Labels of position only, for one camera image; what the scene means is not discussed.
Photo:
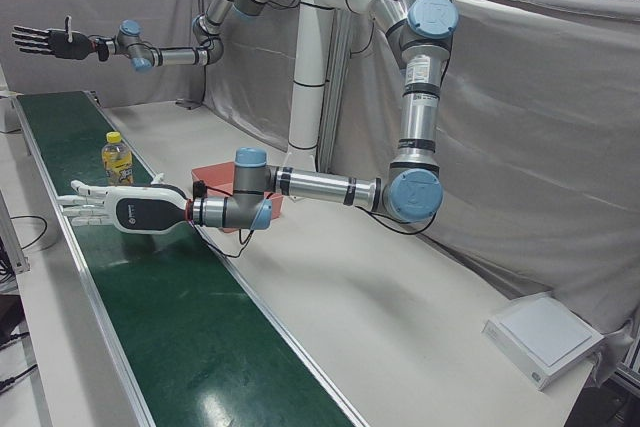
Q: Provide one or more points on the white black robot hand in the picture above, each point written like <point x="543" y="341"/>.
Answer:
<point x="145" y="212"/>
<point x="65" y="44"/>

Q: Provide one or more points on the yellow orange drink bottle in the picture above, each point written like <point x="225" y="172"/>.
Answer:
<point x="117" y="162"/>

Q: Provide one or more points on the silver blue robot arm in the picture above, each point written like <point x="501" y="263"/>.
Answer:
<point x="420" y="112"/>
<point x="175" y="56"/>

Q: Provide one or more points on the pink plastic basket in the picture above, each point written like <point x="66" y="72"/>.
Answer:
<point x="215" y="177"/>

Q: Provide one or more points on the green conveyor belt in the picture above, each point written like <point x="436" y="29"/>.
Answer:
<point x="175" y="322"/>

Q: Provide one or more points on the long grey backdrop curtain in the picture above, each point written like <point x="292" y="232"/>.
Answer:
<point x="550" y="147"/>

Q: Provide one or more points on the flat white box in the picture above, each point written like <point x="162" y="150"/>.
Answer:
<point x="540" y="337"/>

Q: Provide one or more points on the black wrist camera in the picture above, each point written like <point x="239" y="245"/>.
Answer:
<point x="102" y="52"/>
<point x="199" y="189"/>

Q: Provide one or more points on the white T-shaped robot pedestal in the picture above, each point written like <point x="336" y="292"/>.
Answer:
<point x="310" y="72"/>

